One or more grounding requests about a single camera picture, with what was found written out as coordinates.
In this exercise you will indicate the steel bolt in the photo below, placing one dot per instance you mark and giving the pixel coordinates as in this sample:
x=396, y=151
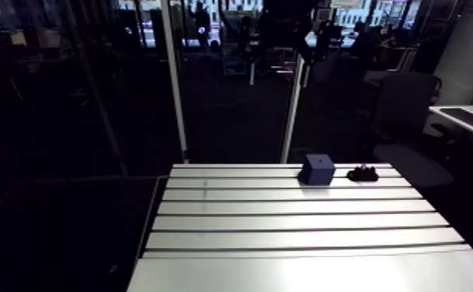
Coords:
x=363, y=166

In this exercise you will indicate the white post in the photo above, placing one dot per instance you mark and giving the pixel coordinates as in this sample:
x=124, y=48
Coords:
x=175, y=81
x=292, y=110

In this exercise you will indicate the white desk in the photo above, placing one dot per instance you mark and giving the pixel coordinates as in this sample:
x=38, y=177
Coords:
x=464, y=124

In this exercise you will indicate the dark blue-grey block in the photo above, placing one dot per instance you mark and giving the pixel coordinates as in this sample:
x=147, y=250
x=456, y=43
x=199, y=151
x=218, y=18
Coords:
x=317, y=170

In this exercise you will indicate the black keyboard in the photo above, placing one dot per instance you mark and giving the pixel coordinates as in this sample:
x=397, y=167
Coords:
x=467, y=117

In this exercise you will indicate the black oval holder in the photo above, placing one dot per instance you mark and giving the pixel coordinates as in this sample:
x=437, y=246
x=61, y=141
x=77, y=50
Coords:
x=362, y=175

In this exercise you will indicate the dark office chair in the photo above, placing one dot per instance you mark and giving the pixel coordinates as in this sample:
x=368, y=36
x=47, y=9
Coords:
x=407, y=122

